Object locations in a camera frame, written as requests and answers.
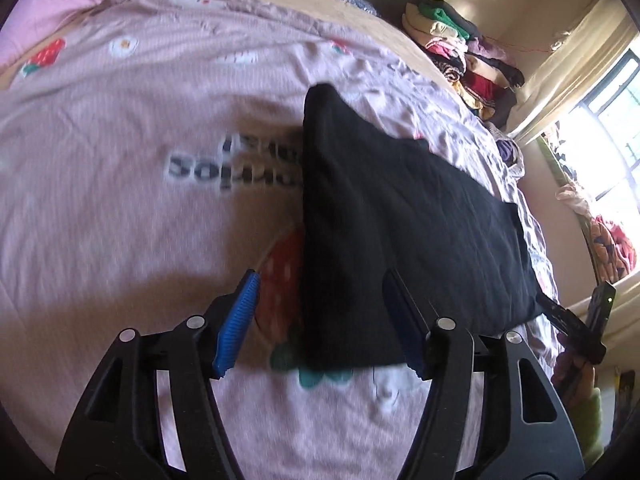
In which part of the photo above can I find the window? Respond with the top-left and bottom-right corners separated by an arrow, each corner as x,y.
552,47 -> 640,223

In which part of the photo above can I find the person's right forearm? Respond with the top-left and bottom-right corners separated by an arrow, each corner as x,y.
577,384 -> 610,470

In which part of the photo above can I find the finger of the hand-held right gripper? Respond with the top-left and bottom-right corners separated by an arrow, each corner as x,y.
535,293 -> 607,366

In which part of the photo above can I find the pile of folded clothes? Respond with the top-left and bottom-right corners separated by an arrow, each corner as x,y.
401,0 -> 527,126

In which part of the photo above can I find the cream curtain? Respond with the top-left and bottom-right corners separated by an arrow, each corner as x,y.
505,7 -> 638,147

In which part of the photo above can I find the black long-sleeve shirt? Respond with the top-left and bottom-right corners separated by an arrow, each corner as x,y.
299,82 -> 547,374

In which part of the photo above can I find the purple cloth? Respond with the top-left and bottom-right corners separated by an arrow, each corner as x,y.
494,127 -> 527,173

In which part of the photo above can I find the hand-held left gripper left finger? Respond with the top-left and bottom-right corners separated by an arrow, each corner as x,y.
55,268 -> 262,480

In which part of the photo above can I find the person's right hand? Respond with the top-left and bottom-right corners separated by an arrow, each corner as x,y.
552,337 -> 597,403

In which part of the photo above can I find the patterned cloth on windowsill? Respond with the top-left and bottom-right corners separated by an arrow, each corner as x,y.
552,180 -> 640,286

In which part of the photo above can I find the pink printed bed cover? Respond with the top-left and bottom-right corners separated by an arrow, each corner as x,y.
0,0 -> 561,476

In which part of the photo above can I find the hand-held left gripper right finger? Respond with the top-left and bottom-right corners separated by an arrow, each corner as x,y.
381,267 -> 587,480

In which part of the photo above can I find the pink quilt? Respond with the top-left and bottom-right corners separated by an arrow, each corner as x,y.
0,0 -> 201,68

